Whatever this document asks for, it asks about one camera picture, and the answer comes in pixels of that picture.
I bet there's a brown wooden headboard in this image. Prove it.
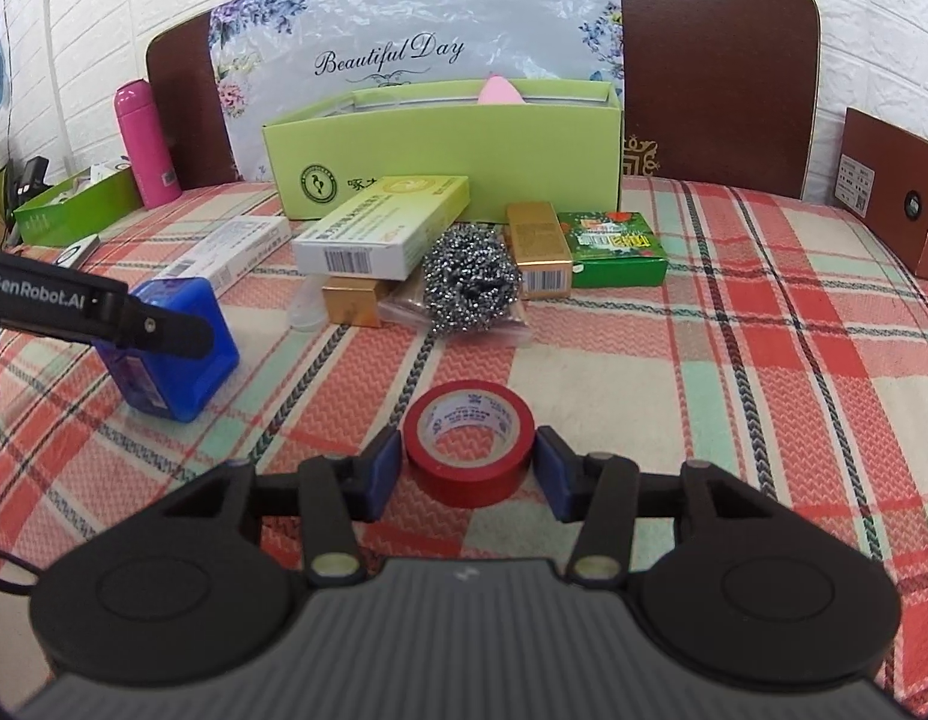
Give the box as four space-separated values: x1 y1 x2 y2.
145 0 822 203

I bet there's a tall gold box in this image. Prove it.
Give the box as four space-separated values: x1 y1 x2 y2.
505 201 576 302

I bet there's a brown cardboard box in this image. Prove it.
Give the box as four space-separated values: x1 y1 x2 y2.
831 106 928 283

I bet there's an open green carton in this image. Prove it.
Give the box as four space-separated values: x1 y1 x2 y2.
12 161 144 248

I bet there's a red plaid blanket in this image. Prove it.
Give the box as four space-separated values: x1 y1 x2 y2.
0 176 928 695

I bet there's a yellow and white medicine box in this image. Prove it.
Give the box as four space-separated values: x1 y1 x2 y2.
291 175 472 279

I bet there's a clear plastic cup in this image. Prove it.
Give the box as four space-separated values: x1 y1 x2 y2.
287 277 327 333

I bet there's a small white box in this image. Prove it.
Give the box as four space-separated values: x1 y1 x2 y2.
59 235 102 269

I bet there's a black cable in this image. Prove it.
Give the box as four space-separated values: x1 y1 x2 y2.
0 546 42 595

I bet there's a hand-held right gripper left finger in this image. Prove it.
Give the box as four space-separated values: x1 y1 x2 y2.
152 426 403 587

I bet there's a small gold box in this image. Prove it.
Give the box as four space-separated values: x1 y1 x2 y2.
321 277 394 329

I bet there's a green printed box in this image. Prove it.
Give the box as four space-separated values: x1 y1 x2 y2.
558 210 670 290

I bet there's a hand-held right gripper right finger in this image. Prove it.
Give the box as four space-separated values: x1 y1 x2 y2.
534 426 780 586

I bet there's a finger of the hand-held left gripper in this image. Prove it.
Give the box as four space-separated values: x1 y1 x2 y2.
122 288 217 361

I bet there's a blue plastic box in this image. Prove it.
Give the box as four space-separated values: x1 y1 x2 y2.
92 277 242 424

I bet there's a black device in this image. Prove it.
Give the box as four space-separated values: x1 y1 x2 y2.
6 156 49 204

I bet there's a floral plastic bag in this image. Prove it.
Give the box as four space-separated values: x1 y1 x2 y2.
207 0 627 185

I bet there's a light green storage box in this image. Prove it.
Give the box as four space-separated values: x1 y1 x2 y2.
261 79 625 225

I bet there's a pink thermos bottle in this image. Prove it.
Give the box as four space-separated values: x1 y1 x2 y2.
113 79 184 209

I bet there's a steel wool scrubber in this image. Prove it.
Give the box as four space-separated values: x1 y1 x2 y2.
421 225 524 335

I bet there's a clear plastic bag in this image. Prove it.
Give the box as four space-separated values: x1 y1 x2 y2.
378 277 537 350

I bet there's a red tape roll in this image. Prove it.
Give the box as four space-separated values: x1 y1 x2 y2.
404 380 537 509

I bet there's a long white box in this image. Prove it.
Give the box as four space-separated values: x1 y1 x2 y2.
164 214 293 300

